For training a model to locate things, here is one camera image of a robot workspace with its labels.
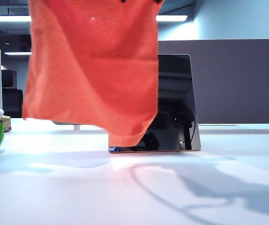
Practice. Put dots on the white partition bracket foot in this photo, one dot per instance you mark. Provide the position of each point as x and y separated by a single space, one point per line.
77 127

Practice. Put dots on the square standing table mirror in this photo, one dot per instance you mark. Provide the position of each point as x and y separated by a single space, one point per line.
176 93

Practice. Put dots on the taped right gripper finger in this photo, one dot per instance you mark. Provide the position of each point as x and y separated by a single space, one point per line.
157 1

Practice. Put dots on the orange microfiber cloth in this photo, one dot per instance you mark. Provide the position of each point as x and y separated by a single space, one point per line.
90 70

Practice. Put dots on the grey desk partition panel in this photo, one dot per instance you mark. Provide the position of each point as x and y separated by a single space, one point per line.
230 82

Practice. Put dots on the black office chair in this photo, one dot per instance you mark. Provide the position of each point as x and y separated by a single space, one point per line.
10 103

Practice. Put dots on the short ceiling light strip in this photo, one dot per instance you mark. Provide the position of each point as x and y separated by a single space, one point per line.
17 53

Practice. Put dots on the brown cardboard box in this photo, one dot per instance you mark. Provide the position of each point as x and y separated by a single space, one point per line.
5 123

